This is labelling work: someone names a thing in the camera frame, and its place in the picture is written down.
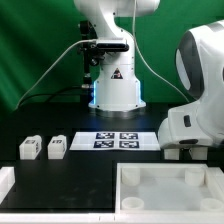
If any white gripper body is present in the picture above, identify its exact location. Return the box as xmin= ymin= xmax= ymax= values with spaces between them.
xmin=157 ymin=103 xmax=214 ymax=150

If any white square tabletop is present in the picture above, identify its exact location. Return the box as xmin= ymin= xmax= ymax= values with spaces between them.
xmin=115 ymin=163 xmax=224 ymax=213

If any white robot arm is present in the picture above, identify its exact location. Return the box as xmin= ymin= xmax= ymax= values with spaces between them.
xmin=74 ymin=0 xmax=224 ymax=149

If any white sheet with markers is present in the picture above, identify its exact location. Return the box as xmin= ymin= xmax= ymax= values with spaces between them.
xmin=70 ymin=131 xmax=160 ymax=151

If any white left obstacle block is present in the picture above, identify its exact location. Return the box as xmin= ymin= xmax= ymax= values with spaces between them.
xmin=0 ymin=167 xmax=15 ymax=204

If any black camera stand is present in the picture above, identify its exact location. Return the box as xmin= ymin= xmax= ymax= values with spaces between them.
xmin=78 ymin=20 xmax=104 ymax=109

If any black cable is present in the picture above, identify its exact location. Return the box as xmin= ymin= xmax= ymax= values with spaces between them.
xmin=19 ymin=85 xmax=84 ymax=105

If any grey cable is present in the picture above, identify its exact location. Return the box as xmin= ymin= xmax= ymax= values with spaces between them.
xmin=15 ymin=39 xmax=98 ymax=109

